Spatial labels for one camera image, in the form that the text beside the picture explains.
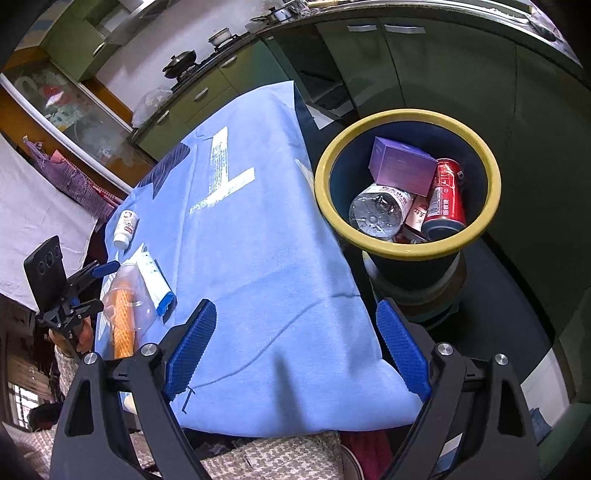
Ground white pill bottle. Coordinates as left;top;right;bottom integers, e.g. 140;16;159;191
113;210;138;250

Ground black wok on stove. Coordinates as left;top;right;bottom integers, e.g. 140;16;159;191
162;50;197;79

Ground red soda can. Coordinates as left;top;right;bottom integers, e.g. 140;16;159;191
422;158;467;242

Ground white blue tube box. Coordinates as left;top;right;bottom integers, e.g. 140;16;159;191
133;244;175;317

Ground clear plastic water bottle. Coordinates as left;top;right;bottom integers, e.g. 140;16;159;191
349;183;415;242

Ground purple cardboard box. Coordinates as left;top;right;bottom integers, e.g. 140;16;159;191
369;137;437;197

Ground orange stick in clear bag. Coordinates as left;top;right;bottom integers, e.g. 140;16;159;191
102;264;156;359

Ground person's left hand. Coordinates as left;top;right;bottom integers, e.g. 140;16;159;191
49;317;94;358

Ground yellow rimmed blue trash bin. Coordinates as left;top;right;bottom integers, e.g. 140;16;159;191
315;109;502;324

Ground light blue table cloth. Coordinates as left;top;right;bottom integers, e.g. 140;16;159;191
106;81;422;437

